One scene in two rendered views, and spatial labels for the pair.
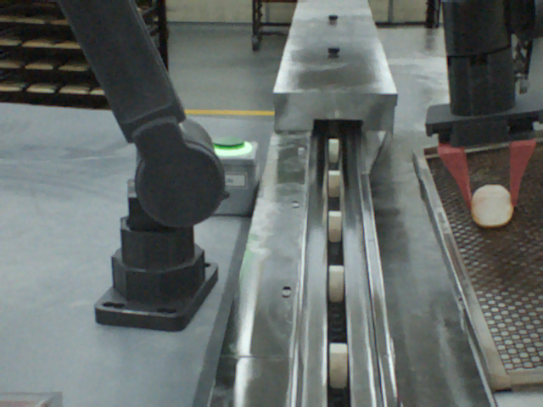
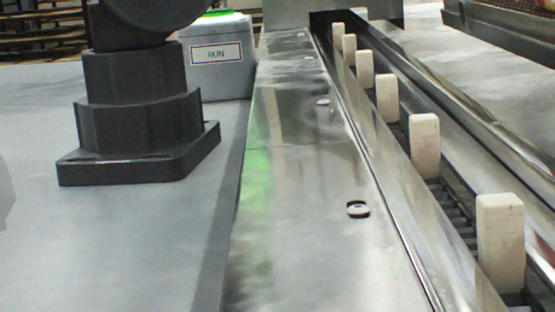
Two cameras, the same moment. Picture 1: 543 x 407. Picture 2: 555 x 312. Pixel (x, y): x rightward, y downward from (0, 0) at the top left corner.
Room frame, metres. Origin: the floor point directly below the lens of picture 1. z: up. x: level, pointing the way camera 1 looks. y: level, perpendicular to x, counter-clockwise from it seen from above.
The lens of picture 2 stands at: (0.16, 0.04, 0.95)
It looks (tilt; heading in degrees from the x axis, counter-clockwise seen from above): 14 degrees down; 358
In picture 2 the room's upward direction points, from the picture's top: 5 degrees counter-clockwise
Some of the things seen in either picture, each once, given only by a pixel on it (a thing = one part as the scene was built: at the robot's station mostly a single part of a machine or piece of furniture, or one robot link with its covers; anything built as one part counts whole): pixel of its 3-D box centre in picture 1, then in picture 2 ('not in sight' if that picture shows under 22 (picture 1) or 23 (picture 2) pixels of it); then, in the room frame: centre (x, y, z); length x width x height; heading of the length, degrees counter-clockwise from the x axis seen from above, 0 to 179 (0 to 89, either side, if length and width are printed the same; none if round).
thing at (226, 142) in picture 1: (229, 147); (214, 17); (0.98, 0.05, 0.90); 0.04 x 0.04 x 0.02
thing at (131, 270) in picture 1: (159, 259); (139, 105); (0.73, 0.11, 0.86); 0.12 x 0.09 x 0.08; 167
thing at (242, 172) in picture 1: (232, 190); (223, 74); (0.98, 0.05, 0.84); 0.08 x 0.08 x 0.11; 86
